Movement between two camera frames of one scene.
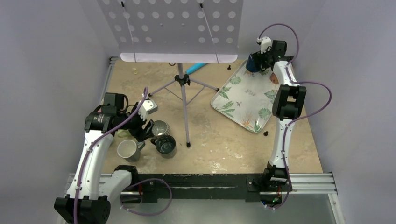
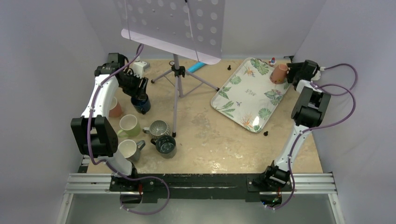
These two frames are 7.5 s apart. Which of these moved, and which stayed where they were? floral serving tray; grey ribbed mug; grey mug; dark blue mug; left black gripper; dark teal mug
Moved: left black gripper; dark blue mug
Stayed: grey ribbed mug; floral serving tray; grey mug; dark teal mug
